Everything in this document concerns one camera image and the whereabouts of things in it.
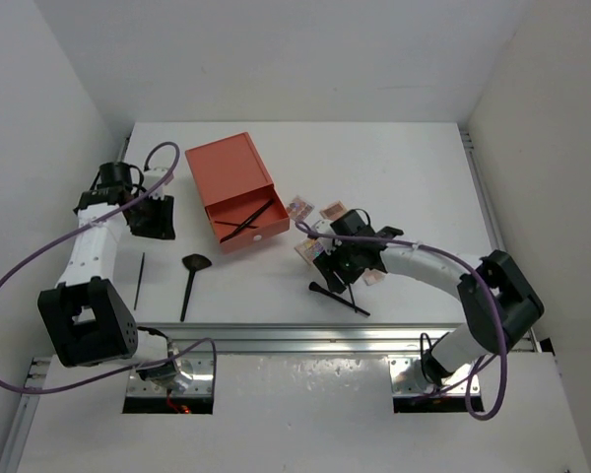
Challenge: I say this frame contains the thin black liner brush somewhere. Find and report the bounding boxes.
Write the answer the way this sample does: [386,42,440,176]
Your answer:
[216,221,257,233]

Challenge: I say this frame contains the colourful glitter eyeshadow palette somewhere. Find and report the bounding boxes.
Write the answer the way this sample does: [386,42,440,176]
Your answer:
[295,238,326,266]

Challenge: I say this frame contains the aluminium rail frame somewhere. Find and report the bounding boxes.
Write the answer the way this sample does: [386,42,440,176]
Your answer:
[145,322,458,356]

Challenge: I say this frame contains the black fluffy makeup brush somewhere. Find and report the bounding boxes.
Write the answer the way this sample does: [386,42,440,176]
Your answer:
[308,282,370,317]

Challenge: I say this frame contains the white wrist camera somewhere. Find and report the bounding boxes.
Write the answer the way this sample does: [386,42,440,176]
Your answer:
[143,168,173,200]
[308,219,335,254]

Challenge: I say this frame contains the thin black eyeliner brush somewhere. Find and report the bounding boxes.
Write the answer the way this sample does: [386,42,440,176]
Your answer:
[133,252,146,311]

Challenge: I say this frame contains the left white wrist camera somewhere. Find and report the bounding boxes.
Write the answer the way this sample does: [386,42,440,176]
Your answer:
[143,168,173,200]

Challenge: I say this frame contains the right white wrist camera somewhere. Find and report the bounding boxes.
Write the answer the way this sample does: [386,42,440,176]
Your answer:
[308,219,335,254]

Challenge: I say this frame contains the thin black makeup brush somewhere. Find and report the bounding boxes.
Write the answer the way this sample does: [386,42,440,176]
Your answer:
[346,283,359,314]

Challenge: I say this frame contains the nine-pan warm eyeshadow palette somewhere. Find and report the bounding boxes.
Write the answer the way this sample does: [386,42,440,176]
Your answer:
[286,196,315,222]

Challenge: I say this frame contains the long nude eyeshadow palette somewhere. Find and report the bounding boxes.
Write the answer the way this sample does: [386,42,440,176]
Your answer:
[362,269,385,286]

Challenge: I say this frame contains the orange drawer box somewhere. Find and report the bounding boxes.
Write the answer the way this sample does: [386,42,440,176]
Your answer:
[184,131,274,218]

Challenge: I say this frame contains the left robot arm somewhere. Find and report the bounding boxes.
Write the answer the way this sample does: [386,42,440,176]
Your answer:
[37,163,180,388]

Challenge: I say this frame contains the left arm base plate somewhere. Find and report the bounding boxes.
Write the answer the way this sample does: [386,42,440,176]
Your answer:
[126,357,214,398]

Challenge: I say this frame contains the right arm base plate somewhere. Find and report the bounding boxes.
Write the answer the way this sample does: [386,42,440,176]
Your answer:
[389,357,483,398]

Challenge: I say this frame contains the black blush brush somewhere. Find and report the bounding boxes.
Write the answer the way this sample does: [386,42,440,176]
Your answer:
[220,199,274,242]

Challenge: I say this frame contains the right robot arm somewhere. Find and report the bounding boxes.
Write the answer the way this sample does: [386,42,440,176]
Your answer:
[299,209,545,389]

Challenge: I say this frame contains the black fan makeup brush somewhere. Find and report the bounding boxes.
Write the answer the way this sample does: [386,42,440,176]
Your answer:
[179,253,212,322]

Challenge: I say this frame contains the four-pan brown eyeshadow palette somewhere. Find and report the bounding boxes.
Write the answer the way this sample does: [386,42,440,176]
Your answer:
[319,201,348,221]

